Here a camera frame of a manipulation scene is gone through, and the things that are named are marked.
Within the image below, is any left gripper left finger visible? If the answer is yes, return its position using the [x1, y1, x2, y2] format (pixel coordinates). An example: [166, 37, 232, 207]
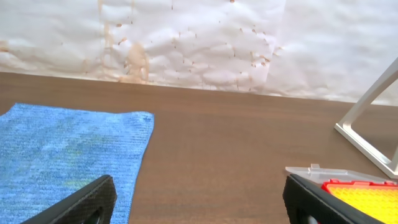
[20, 174, 118, 224]

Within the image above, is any white and blue stand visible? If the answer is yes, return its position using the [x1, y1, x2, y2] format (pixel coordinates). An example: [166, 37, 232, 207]
[334, 57, 398, 180]

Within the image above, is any red and yellow tip box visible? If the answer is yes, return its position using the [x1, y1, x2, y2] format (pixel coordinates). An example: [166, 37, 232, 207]
[285, 163, 398, 224]

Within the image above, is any blue cloth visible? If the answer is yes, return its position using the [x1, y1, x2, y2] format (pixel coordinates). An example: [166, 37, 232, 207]
[0, 103, 155, 224]

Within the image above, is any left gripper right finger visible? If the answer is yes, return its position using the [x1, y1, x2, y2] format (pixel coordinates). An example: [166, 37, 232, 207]
[282, 174, 386, 224]

